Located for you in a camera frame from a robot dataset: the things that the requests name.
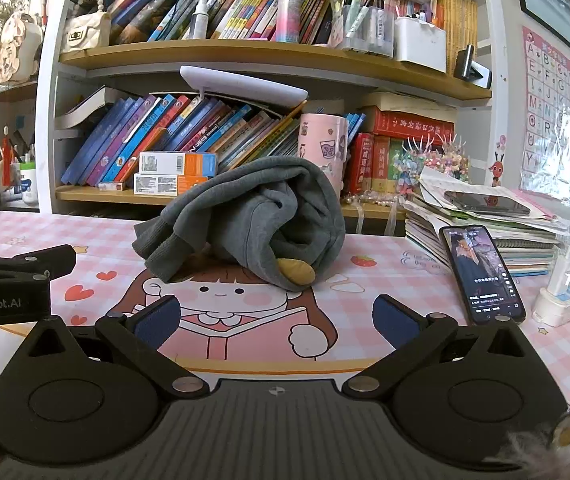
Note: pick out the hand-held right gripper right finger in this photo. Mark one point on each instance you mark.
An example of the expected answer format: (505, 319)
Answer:
(395, 317)

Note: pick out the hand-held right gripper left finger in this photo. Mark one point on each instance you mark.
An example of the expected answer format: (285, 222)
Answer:
(157, 317)

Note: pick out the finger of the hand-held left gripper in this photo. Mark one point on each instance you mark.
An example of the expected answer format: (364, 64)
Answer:
(45, 260)

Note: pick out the grey sweater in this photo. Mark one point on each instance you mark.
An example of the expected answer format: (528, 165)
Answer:
(275, 210)

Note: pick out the white can green lid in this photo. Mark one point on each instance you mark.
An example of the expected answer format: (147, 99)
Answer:
(29, 187)

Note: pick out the pink cartoon table mat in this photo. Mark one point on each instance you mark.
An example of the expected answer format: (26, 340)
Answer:
(115, 240)

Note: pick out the red tassel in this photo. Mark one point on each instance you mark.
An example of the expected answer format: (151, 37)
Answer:
(5, 160)

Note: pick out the bunch of pens and pencils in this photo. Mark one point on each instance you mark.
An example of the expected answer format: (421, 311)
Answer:
(24, 147)

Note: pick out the black smartphone lit screen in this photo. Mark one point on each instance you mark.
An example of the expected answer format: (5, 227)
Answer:
(480, 270)

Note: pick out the small white and red box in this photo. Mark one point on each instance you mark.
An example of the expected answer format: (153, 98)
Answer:
(111, 186)

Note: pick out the white ribbons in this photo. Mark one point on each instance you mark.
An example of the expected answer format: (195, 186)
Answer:
(362, 220)

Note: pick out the pearl bead strand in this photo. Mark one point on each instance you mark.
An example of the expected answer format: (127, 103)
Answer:
(370, 200)

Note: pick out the orange and white box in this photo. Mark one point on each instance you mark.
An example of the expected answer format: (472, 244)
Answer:
(165, 185)
(175, 164)

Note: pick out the white wooden bookshelf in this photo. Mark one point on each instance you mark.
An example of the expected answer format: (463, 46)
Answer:
(47, 110)

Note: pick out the row of blue and purple books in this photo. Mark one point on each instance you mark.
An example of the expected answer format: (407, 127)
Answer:
(130, 145)

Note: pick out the black smartphone dark screen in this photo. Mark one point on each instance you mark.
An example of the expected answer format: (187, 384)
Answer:
(485, 202)

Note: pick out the stack of books and papers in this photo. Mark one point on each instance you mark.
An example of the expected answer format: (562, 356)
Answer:
(525, 250)

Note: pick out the red hardcover book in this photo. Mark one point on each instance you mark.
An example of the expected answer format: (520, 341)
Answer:
(361, 160)
(381, 160)

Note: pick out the thick white paperback book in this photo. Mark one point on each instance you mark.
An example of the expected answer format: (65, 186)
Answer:
(90, 107)

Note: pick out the white power strip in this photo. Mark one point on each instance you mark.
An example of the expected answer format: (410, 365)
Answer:
(560, 307)

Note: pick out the white charger plug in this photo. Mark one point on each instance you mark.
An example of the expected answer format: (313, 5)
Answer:
(562, 272)

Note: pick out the pink printed tumbler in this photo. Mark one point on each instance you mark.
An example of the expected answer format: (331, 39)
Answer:
(322, 135)

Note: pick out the thick red dictionary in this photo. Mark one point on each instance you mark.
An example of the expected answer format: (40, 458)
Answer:
(415, 121)

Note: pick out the white quilted handbag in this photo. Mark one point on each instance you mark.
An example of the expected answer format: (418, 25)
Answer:
(87, 30)

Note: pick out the black and white gadget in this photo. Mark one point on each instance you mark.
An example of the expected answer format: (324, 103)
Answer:
(470, 65)

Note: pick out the white storage box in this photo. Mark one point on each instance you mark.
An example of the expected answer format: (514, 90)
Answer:
(420, 47)

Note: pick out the white spray bottle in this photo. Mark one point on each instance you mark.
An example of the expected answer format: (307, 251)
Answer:
(198, 22)

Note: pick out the clear pen holder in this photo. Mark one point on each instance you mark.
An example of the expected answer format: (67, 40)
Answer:
(370, 35)

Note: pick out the pink floral pen cup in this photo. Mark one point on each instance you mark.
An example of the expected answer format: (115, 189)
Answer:
(336, 34)

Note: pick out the row of yellow books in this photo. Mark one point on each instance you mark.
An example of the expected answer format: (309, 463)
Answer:
(460, 25)

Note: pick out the pink gradient bottle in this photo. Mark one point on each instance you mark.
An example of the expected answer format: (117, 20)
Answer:
(288, 15)

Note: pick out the row of colourful thin books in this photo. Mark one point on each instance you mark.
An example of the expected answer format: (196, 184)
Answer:
(245, 5)

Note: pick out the deer wall sticker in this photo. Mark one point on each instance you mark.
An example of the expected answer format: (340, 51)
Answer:
(497, 167)

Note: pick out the alphabet wall poster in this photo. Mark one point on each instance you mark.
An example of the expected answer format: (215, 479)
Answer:
(550, 110)

